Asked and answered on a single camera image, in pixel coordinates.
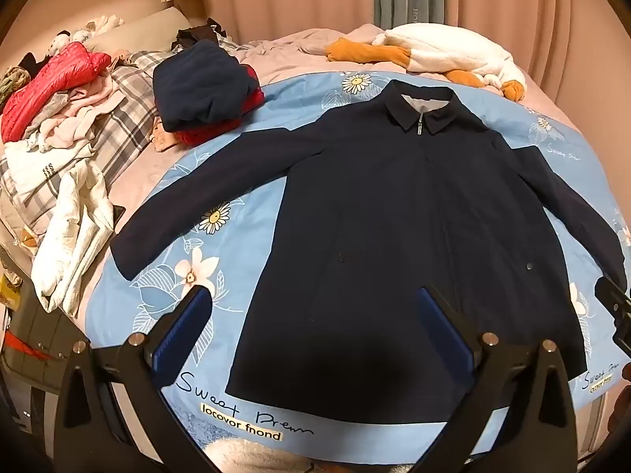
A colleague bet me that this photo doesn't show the dark suitcase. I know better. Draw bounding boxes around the dark suitcase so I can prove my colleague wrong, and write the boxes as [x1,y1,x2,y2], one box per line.
[0,300,90,434]

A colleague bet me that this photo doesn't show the white printed shirt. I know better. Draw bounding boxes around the white printed shirt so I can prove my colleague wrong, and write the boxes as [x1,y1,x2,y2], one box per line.
[0,138,90,195]

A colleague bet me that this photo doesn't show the pink patterned cloth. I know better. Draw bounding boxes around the pink patterned cloth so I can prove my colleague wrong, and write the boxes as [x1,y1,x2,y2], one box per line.
[152,118,185,153]

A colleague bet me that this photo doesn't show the small white plush toys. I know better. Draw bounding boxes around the small white plush toys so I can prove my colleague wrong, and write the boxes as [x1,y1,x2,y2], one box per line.
[49,12,124,55]

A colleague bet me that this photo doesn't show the folded red garment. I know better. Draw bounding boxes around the folded red garment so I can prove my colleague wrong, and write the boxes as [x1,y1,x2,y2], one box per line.
[177,66,264,146]

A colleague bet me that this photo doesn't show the navy collared jacket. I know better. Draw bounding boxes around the navy collared jacket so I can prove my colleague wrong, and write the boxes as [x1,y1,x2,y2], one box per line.
[109,79,629,427]

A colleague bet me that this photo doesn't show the beige pillow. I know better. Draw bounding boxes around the beige pillow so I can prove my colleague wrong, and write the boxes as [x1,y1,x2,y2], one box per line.
[84,7,190,55]

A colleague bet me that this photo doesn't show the red puffer jacket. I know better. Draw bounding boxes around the red puffer jacket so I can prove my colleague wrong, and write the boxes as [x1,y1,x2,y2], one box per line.
[1,42,112,143]

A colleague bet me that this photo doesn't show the pale pink garment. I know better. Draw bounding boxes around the pale pink garment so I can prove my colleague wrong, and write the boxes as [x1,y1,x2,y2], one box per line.
[24,79,126,151]

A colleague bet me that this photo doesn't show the black crumpled garment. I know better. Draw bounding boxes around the black crumpled garment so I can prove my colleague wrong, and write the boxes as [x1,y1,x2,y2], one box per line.
[172,17,228,50]

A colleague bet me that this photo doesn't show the grey plaid cloth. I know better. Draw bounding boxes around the grey plaid cloth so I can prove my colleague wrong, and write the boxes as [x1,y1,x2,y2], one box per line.
[0,49,171,227]

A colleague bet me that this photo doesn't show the folded navy garment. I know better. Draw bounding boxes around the folded navy garment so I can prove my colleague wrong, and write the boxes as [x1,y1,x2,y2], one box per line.
[153,41,262,133]

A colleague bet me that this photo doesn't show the white goose plush toy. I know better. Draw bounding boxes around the white goose plush toy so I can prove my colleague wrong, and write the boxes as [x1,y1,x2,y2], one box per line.
[325,23,527,102]

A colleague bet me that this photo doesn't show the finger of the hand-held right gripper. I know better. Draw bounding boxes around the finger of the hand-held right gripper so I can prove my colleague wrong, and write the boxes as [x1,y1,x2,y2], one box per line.
[594,276,631,318]

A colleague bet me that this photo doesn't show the blue floral blanket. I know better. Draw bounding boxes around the blue floral blanket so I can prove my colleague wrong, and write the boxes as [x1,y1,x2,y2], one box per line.
[81,70,631,459]

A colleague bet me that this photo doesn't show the white crumpled garment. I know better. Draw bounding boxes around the white crumpled garment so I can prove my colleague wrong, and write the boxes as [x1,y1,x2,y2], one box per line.
[30,160,116,318]

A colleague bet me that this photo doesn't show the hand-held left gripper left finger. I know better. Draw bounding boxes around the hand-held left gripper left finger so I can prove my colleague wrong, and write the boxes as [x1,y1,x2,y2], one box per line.
[53,283,218,473]

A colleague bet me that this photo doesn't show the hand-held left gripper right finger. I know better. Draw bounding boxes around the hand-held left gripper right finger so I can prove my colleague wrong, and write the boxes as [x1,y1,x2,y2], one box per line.
[416,283,579,473]

